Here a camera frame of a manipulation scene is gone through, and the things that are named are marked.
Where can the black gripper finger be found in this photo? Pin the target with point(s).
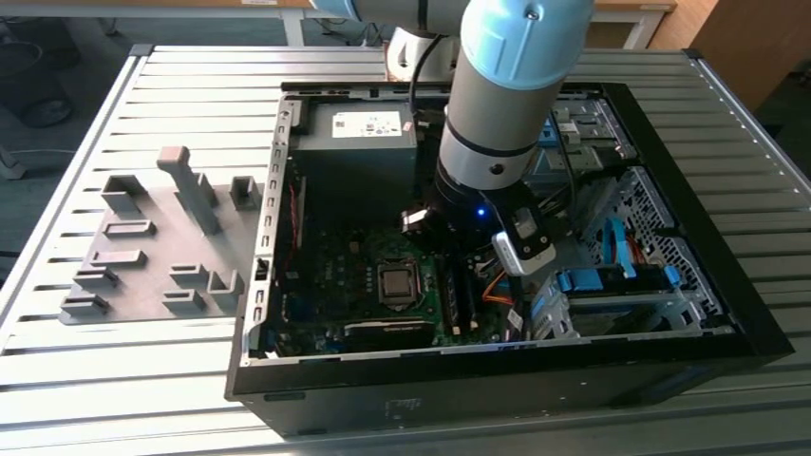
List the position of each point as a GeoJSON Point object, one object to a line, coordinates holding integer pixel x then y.
{"type": "Point", "coordinates": [418, 223]}

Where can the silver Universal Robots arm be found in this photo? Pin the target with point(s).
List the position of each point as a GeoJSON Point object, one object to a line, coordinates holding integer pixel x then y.
{"type": "Point", "coordinates": [501, 119]}

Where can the silver CPU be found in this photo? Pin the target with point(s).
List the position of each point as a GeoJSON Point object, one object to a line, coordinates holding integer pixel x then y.
{"type": "Point", "coordinates": [398, 281]}

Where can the grey power supply unit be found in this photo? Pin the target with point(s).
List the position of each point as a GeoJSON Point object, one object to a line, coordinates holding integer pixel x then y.
{"type": "Point", "coordinates": [356, 171]}

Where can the metal CPU socket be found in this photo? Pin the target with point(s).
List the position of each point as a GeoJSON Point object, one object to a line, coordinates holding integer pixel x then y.
{"type": "Point", "coordinates": [400, 299]}

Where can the green motherboard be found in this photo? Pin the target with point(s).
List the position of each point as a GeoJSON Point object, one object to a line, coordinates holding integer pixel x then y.
{"type": "Point", "coordinates": [330, 285]}

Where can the blue disk carrier with disk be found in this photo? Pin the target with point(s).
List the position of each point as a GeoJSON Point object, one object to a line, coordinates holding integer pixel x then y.
{"type": "Point", "coordinates": [580, 279]}

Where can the blue drive carrier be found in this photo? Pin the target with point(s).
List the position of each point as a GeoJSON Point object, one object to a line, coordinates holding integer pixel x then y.
{"type": "Point", "coordinates": [546, 135]}

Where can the black graphics card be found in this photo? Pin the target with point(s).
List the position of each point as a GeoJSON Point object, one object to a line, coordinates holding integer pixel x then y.
{"type": "Point", "coordinates": [390, 332]}

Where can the metal drive cage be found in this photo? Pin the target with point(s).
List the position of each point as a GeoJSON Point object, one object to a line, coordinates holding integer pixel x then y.
{"type": "Point", "coordinates": [590, 157]}

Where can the metal disk bay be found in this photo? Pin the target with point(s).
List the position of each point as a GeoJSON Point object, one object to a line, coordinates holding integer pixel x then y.
{"type": "Point", "coordinates": [634, 299]}

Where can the black open PC case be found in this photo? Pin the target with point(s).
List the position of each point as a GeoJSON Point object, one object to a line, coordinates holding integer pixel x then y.
{"type": "Point", "coordinates": [444, 380]}

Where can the grey parts rack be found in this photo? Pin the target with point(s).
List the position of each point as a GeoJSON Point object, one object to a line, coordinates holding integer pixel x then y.
{"type": "Point", "coordinates": [165, 237]}

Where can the white framed wooden desk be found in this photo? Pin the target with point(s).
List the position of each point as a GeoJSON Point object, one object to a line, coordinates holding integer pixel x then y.
{"type": "Point", "coordinates": [641, 16]}

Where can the wooden cabinet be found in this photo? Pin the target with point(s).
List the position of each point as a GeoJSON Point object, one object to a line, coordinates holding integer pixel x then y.
{"type": "Point", "coordinates": [748, 43]}

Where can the grey metal stand foot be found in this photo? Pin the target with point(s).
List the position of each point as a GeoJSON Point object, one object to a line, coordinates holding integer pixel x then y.
{"type": "Point", "coordinates": [10, 164]}

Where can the black camera bracket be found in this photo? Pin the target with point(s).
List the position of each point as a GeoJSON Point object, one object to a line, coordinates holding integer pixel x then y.
{"type": "Point", "coordinates": [533, 237]}

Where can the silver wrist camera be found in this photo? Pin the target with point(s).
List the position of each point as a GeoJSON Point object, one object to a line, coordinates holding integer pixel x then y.
{"type": "Point", "coordinates": [526, 266]}

